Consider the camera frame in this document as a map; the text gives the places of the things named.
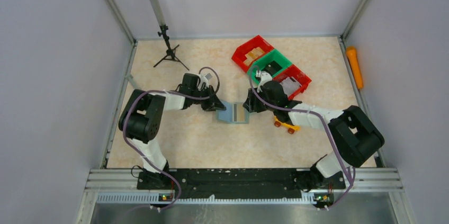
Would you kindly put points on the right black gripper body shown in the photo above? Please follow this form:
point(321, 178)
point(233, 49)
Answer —
point(255, 101)

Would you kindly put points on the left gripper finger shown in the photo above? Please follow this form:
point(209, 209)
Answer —
point(213, 96)
point(210, 106)

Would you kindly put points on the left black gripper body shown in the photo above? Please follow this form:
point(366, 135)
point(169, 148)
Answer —
point(213, 100)

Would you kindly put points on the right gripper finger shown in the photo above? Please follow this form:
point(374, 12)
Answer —
point(259, 106)
point(250, 102)

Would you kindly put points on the orange patterned card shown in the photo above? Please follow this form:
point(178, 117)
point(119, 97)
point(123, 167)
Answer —
point(239, 113)

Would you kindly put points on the green card holder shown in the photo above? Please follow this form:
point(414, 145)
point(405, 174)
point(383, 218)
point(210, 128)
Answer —
point(227, 116)

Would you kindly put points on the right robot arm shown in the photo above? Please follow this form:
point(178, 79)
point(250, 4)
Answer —
point(352, 135)

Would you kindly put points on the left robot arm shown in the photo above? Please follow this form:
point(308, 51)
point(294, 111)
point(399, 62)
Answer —
point(142, 115)

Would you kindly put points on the clear plastic bags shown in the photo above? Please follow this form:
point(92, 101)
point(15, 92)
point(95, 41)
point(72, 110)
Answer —
point(290, 85)

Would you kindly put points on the black item in green bin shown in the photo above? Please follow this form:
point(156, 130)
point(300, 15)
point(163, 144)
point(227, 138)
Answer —
point(272, 68)

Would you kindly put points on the green bin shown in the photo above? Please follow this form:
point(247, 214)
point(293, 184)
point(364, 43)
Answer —
point(273, 55)

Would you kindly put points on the near red bin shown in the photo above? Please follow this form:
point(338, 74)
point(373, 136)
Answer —
point(300, 76)

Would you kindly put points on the red bin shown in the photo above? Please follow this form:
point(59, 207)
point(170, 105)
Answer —
point(300, 76)
point(257, 41)

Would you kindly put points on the yellow toy car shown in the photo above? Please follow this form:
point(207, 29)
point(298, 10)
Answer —
point(290, 128)

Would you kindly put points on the wooden blocks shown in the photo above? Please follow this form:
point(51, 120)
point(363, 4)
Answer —
point(251, 56)

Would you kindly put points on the far red bin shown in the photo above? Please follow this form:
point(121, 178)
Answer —
point(257, 41)

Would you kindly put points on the small grey tool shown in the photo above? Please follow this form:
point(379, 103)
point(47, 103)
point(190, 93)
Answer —
point(132, 81)

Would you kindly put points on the orange flashlight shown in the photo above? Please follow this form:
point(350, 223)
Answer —
point(351, 54)

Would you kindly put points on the black tripod with grey tube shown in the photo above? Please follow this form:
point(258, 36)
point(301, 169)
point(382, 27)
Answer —
point(171, 51)

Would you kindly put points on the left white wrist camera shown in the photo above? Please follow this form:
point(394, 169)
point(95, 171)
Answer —
point(204, 80)

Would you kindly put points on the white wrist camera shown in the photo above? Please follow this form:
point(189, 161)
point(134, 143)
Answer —
point(204, 80)
point(263, 78)

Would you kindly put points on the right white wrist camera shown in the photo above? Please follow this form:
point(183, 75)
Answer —
point(263, 78)

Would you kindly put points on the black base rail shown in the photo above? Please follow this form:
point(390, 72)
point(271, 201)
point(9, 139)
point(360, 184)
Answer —
point(239, 183)

